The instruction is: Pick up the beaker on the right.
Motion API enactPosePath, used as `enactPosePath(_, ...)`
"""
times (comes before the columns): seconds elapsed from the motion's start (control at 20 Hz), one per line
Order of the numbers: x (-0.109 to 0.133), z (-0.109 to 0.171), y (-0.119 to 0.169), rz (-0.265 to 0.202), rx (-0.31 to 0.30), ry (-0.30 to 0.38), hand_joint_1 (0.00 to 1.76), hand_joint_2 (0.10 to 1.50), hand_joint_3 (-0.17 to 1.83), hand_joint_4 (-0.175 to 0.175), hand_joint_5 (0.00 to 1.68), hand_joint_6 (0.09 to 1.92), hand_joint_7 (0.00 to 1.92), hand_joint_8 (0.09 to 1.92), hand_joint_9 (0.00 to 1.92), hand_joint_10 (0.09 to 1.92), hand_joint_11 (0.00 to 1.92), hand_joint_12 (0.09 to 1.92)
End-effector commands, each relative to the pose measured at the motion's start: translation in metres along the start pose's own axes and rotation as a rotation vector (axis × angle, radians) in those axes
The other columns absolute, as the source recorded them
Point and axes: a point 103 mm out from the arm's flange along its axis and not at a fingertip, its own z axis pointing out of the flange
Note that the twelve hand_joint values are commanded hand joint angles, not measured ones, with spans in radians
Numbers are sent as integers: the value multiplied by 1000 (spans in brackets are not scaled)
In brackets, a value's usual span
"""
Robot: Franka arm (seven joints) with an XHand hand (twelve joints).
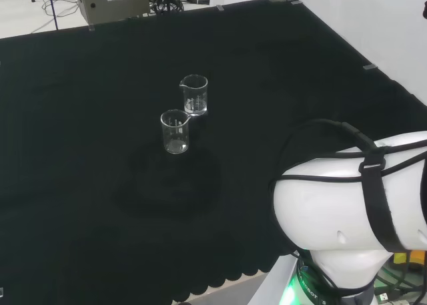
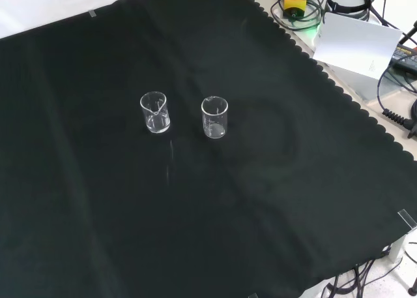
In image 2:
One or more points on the clear glass beaker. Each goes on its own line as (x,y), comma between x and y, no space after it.
(155,123)
(214,130)

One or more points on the clear glass rod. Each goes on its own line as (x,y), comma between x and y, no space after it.
(170,157)

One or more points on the black cloth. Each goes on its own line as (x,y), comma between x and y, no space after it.
(97,187)

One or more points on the yellow stop button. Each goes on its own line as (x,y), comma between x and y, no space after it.
(294,3)

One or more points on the grey tape piece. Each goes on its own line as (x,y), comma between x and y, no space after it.
(92,14)

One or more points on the pale board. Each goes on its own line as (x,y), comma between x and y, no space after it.
(355,43)

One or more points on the clear tape strip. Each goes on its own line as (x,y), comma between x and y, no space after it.
(407,219)

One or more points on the black power adapter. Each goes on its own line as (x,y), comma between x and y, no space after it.
(407,56)

